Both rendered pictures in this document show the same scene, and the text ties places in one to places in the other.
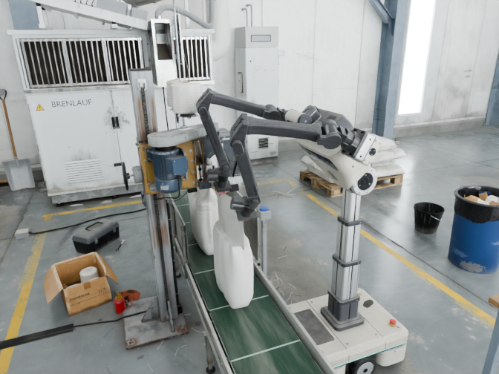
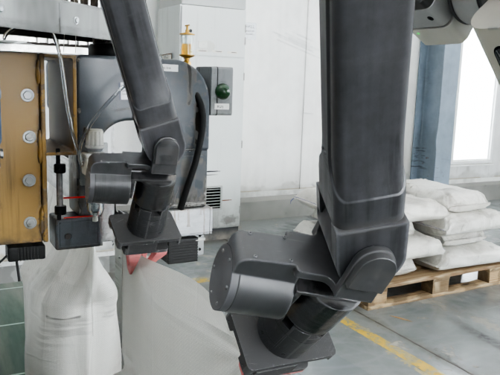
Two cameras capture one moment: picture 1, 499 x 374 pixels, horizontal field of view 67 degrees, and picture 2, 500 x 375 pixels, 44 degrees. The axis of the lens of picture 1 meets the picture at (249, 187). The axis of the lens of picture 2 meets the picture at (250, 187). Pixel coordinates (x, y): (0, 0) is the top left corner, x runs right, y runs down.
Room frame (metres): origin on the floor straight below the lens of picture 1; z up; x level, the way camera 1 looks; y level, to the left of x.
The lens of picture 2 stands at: (1.20, 0.14, 1.31)
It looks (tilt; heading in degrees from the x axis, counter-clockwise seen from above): 10 degrees down; 352
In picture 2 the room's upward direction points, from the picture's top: 2 degrees clockwise
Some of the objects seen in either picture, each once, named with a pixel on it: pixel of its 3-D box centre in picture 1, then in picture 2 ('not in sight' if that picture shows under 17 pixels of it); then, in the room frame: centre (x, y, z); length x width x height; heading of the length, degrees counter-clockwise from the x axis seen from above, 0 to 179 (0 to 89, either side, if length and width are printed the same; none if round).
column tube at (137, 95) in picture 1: (156, 208); not in sight; (2.27, 0.62, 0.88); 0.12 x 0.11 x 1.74; 110
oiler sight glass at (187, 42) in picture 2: not in sight; (187, 45); (2.36, 0.10, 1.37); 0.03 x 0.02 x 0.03; 20
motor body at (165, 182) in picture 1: (167, 170); not in sight; (2.06, 0.47, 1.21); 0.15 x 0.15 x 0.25
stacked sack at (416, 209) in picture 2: not in sight; (390, 207); (4.81, -1.27, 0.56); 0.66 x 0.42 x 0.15; 110
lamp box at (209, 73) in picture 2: not in sight; (213, 91); (2.39, 0.04, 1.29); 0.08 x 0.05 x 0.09; 20
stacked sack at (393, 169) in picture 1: (378, 169); (453, 252); (5.04, -1.83, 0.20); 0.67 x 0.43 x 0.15; 110
